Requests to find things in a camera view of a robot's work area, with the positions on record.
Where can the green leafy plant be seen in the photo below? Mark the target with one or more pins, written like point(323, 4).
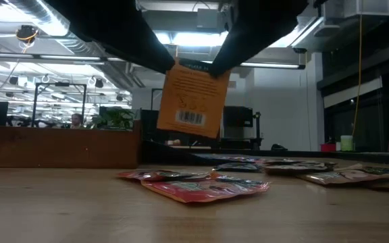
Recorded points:
point(117, 118)

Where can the dark blue tea packet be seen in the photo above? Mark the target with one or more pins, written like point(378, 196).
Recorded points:
point(225, 167)
point(282, 161)

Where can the silver air duct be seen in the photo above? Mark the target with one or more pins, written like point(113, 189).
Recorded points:
point(46, 17)

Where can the black background rig frame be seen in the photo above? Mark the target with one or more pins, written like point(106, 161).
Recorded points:
point(59, 84)

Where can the green cup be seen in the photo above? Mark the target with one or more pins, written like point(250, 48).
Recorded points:
point(346, 143)

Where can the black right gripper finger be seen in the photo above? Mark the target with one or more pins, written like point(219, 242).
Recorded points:
point(262, 23)

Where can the red container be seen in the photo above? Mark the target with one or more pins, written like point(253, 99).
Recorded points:
point(328, 147)

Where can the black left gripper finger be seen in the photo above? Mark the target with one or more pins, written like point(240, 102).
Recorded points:
point(113, 27)

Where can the black aluminium table frame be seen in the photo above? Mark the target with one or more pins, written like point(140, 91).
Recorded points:
point(366, 158)

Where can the orange tea packet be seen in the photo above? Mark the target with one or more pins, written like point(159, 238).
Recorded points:
point(157, 175)
point(201, 190)
point(191, 101)

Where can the black box monitor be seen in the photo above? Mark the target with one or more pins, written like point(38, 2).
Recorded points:
point(238, 116)

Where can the ceiling light bar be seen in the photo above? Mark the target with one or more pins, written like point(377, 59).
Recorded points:
point(268, 65)

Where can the small black rounded object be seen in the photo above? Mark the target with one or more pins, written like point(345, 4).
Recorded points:
point(279, 147)

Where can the wooden three-compartment tray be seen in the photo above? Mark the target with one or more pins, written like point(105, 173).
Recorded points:
point(56, 148)

